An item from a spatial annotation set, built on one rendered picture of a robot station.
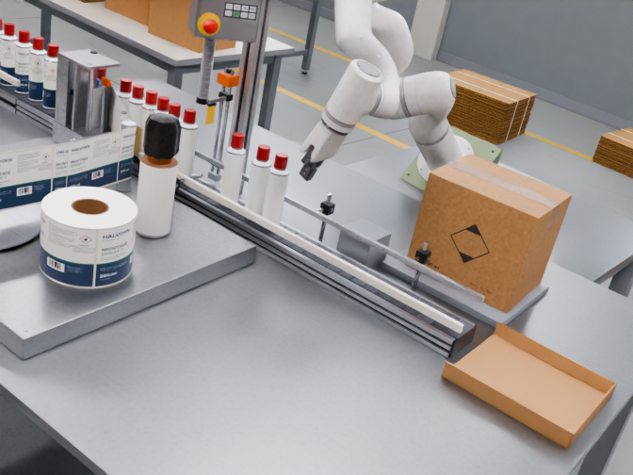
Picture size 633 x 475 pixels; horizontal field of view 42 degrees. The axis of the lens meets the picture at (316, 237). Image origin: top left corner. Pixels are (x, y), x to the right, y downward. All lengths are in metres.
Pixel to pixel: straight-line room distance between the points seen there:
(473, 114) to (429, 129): 3.67
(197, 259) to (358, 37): 0.64
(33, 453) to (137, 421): 0.86
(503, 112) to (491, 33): 1.91
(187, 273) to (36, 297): 0.34
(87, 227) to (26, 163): 0.32
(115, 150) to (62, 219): 0.43
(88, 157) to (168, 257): 0.33
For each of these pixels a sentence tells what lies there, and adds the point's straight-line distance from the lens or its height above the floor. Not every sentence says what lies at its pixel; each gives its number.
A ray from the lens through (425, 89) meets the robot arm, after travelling 2.43.
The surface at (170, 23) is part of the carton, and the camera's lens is 4.08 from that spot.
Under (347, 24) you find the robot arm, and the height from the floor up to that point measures 1.44.
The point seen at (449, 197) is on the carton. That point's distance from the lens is 2.08.
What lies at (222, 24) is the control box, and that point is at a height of 1.33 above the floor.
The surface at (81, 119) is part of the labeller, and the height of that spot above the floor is 0.97.
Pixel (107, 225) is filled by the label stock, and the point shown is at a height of 1.02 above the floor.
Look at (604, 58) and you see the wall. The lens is 7.46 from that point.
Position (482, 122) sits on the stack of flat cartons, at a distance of 6.18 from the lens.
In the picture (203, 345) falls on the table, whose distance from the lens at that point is 1.76.
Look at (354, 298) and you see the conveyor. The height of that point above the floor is 0.84.
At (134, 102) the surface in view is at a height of 1.04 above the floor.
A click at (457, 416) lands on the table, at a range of 1.74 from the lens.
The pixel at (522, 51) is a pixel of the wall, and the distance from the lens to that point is 7.76.
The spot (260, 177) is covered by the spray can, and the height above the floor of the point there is 1.01.
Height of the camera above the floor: 1.85
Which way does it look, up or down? 27 degrees down
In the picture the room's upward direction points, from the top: 12 degrees clockwise
